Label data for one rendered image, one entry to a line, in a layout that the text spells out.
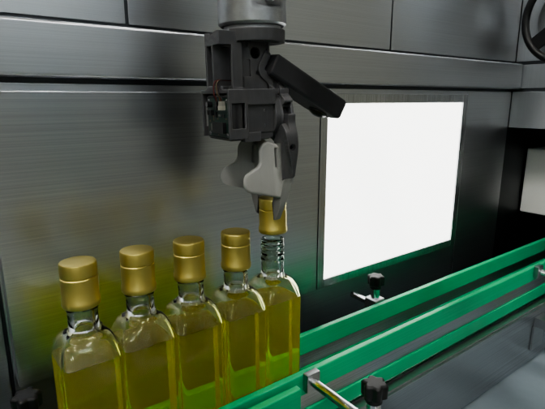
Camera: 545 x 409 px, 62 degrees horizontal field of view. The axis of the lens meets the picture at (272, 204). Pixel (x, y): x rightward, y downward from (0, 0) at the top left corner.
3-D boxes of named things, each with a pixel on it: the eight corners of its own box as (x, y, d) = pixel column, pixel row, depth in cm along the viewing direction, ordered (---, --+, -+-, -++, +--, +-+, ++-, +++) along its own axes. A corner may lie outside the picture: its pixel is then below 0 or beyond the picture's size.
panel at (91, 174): (443, 241, 108) (456, 94, 100) (454, 244, 106) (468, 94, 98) (15, 376, 56) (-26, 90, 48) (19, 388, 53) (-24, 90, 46)
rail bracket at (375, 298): (357, 329, 88) (360, 264, 85) (385, 343, 83) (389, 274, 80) (342, 334, 86) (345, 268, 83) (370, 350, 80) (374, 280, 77)
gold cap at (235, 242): (240, 259, 56) (240, 225, 55) (256, 267, 53) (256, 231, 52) (215, 265, 54) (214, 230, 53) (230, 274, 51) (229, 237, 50)
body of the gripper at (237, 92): (202, 141, 53) (196, 33, 51) (265, 136, 58) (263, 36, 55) (231, 147, 47) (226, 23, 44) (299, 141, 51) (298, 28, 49)
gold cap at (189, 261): (197, 269, 53) (195, 233, 52) (212, 278, 50) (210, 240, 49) (168, 275, 51) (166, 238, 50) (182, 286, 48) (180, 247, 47)
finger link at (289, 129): (267, 179, 54) (259, 105, 53) (279, 178, 54) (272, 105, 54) (288, 179, 50) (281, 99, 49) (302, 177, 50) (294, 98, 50)
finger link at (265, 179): (241, 226, 52) (232, 144, 51) (284, 217, 55) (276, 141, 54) (254, 228, 49) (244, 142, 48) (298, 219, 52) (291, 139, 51)
